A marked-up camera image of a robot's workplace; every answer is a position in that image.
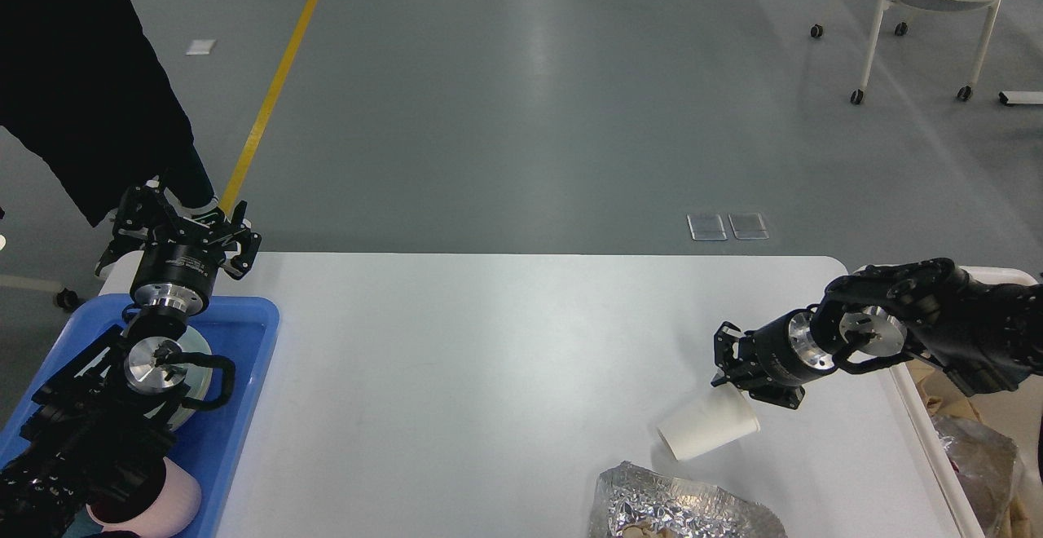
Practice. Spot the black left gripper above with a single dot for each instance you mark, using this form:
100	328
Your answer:
172	273

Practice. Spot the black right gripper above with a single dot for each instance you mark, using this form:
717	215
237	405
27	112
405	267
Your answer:
786	350

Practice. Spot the foil sheet front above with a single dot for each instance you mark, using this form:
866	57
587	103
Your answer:
627	494

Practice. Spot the foil sheet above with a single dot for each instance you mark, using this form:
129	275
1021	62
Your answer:
627	494
986	464

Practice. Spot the brown paper bag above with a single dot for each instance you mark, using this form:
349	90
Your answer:
1017	415

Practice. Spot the brown paper ball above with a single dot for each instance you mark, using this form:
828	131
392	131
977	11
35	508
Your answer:
646	530

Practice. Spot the foil sheet back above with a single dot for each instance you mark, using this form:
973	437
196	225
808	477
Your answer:
986	464

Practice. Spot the pink mug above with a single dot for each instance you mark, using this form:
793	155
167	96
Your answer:
165	502

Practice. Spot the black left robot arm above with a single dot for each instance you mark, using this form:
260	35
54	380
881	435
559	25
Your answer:
103	421

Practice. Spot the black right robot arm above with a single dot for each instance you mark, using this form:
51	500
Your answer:
985	338

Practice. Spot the right black white sneaker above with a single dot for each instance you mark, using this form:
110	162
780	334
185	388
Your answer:
208	210

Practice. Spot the black white sneaker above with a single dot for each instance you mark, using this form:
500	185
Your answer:
118	247
208	210

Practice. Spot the left black white sneaker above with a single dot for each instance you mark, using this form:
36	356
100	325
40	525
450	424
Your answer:
118	247

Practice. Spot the blue plastic tray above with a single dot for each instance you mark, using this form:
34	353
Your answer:
244	329

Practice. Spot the white furniture leg with caster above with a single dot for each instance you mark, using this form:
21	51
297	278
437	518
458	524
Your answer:
63	297

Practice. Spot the small clear plastic piece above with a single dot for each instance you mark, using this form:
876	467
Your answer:
707	228

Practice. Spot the person in black coat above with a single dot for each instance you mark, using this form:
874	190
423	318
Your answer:
82	89

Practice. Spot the white plastic bin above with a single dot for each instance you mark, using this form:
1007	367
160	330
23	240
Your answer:
956	502

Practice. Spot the white bar on floor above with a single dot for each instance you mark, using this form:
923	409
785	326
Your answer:
1011	98

